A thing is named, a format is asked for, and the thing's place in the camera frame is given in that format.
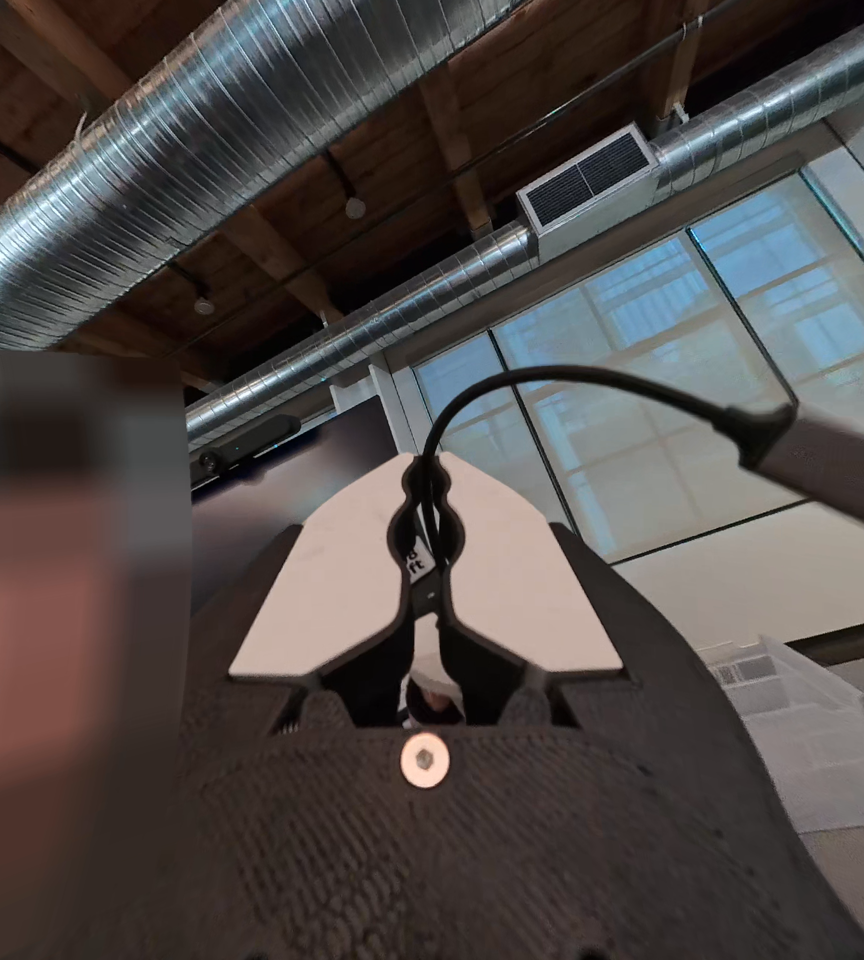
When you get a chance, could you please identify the clear plastic bin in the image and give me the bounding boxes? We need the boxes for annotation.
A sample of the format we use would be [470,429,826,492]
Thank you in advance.
[702,636,864,834]

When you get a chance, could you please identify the dark monitor screen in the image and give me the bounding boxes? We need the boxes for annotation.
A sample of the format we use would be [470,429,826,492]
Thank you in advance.
[190,397,419,616]

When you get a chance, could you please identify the black webcam bar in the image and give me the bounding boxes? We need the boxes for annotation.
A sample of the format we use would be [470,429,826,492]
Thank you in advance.
[190,414,303,479]

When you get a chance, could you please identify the white air vent grille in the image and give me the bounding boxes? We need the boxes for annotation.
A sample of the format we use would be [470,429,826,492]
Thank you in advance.
[516,123,659,256]

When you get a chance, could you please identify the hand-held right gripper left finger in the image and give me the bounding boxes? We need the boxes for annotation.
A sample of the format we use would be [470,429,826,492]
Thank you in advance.
[228,452,423,727]

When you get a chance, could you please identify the black USB cable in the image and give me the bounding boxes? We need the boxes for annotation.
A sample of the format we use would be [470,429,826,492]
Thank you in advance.
[402,365,864,601]

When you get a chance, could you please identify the silver ventilation duct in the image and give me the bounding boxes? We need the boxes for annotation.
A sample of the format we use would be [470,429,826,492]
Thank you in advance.
[0,0,545,350]
[186,15,864,451]

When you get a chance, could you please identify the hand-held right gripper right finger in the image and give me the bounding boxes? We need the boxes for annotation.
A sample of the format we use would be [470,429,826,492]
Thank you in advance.
[434,452,625,727]

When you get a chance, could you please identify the large window with blinds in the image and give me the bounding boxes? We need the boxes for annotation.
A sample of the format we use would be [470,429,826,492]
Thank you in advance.
[411,146,864,564]

